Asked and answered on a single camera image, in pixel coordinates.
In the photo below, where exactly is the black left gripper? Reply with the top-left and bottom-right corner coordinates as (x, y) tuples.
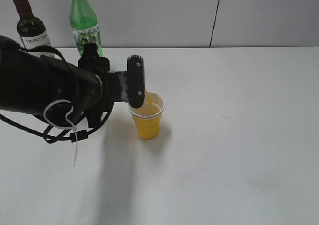
(78, 43), (129, 103)

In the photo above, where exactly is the white zip tie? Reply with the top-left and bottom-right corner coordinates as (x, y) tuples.
(43, 74), (103, 168)

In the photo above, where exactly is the dark red wine bottle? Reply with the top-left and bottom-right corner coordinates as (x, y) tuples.
(13, 0), (51, 49)

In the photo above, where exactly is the yellow paper cup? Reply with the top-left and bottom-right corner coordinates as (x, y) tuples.
(129, 90), (165, 140)

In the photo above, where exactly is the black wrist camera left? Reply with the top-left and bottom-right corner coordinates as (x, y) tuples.
(127, 54), (145, 108)

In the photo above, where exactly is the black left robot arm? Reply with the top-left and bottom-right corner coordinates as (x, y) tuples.
(0, 36), (130, 127)

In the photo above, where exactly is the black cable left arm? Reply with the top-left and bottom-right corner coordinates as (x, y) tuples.
(0, 45), (114, 145)

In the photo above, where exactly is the green plastic soda bottle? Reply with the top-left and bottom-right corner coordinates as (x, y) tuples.
(69, 0), (103, 57)

